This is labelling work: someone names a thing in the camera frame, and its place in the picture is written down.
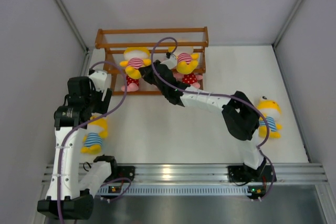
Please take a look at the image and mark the yellow plush toy pink stripes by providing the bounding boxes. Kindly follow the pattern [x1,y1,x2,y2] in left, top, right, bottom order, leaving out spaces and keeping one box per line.
[119,47,151,80]

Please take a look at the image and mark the pink plush toy red dress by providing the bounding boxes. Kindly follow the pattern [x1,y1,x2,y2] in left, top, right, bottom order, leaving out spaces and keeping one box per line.
[175,73,203,89]

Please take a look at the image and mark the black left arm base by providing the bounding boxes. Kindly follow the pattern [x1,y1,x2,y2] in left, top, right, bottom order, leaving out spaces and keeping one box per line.
[116,165,135,181]

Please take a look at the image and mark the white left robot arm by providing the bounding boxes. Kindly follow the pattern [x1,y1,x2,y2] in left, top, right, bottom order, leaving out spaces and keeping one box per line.
[37,72,119,223]

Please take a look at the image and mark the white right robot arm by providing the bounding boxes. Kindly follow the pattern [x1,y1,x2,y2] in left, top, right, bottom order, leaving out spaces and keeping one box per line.
[139,60,268,180]

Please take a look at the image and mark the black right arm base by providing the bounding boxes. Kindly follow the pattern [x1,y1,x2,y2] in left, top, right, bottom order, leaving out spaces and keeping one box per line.
[228,165,257,186]

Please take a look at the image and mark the pink plush toy on shelf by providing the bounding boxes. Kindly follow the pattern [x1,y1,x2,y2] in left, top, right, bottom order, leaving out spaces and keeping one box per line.
[121,73,141,92]

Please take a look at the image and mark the brown wooden two-tier shelf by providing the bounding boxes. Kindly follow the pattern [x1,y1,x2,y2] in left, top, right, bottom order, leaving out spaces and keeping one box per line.
[94,26,209,95]

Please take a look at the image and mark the yellow plush toy on shelf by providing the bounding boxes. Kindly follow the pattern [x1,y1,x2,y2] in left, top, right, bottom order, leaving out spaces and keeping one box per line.
[173,46,199,79]

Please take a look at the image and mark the yellow plush toy blue stripes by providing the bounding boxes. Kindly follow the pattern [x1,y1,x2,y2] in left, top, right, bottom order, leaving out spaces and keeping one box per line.
[257,96,282,139]

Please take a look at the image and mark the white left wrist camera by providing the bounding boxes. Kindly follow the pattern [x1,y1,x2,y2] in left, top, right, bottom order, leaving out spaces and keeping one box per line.
[88,69,111,92]

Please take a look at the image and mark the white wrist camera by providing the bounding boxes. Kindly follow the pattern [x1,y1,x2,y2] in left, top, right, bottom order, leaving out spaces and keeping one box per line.
[88,69,111,92]
[161,52,177,69]

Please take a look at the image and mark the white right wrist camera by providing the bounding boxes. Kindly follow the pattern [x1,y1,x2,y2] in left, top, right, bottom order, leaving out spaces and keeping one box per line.
[161,52,177,69]

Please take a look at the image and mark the grey slotted cable duct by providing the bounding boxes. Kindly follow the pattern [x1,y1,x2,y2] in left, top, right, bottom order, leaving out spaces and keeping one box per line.
[97,184,263,197]

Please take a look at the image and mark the aluminium mounting rail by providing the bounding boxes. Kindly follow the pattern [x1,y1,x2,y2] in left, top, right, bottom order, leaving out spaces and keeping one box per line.
[41,163,328,183]

